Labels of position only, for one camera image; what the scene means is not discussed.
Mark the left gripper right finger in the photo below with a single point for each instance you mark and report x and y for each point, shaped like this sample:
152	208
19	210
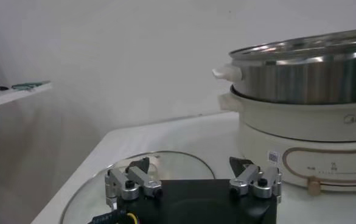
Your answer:
250	179

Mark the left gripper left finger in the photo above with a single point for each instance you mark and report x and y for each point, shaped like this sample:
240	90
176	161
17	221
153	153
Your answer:
126	185

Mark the perforated steel steamer basket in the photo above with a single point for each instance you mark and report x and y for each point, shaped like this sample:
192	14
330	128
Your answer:
302	82

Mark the cream electric cooker base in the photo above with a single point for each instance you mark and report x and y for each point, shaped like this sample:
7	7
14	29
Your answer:
302	128

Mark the white side table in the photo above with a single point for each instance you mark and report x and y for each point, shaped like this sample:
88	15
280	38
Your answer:
13	95

